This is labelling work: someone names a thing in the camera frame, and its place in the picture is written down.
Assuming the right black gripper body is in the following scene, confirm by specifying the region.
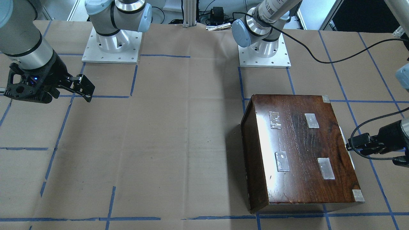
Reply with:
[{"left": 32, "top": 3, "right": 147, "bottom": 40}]
[{"left": 4, "top": 51, "right": 69, "bottom": 104}]

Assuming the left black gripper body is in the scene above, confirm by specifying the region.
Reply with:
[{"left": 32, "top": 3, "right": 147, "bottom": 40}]
[{"left": 377, "top": 119, "right": 409, "bottom": 167}]

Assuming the light wooden drawer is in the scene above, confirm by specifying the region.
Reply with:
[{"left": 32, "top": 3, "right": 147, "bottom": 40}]
[{"left": 339, "top": 126, "right": 356, "bottom": 171}]

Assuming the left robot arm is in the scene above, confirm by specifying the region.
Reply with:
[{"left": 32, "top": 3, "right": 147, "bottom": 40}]
[{"left": 232, "top": 0, "right": 409, "bottom": 167}]

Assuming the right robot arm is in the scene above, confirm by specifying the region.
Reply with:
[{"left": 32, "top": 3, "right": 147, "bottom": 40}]
[{"left": 1, "top": 0, "right": 152, "bottom": 104}]

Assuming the dark wooden drawer cabinet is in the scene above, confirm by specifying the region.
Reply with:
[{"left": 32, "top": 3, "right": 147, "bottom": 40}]
[{"left": 241, "top": 94, "right": 365, "bottom": 214}]

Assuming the black power adapter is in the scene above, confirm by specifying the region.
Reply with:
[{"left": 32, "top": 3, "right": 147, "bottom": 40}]
[{"left": 210, "top": 6, "right": 224, "bottom": 20}]

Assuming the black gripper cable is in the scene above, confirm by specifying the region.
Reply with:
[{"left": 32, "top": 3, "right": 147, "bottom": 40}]
[{"left": 232, "top": 12, "right": 409, "bottom": 161}]

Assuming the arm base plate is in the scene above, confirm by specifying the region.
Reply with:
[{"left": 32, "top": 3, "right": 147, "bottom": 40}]
[
  {"left": 82, "top": 28, "right": 143, "bottom": 64},
  {"left": 238, "top": 34, "right": 291, "bottom": 68}
]

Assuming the aluminium frame post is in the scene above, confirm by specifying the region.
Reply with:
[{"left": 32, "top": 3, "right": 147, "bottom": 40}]
[{"left": 181, "top": 0, "right": 198, "bottom": 28}]

